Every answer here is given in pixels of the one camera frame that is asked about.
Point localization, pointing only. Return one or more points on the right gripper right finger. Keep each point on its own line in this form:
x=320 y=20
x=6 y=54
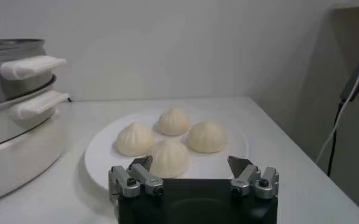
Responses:
x=252 y=179

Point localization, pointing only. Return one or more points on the white steamed baozi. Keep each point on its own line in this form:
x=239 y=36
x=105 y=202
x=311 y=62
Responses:
x=207 y=137
x=170 y=158
x=135 y=140
x=174 y=121

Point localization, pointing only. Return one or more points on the cream electric cooker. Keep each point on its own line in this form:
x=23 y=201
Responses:
x=20 y=170

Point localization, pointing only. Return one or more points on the white round plate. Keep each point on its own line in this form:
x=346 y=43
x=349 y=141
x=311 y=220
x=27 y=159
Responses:
x=106 y=158

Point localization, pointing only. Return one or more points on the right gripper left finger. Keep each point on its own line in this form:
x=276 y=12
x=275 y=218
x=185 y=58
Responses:
x=136 y=179

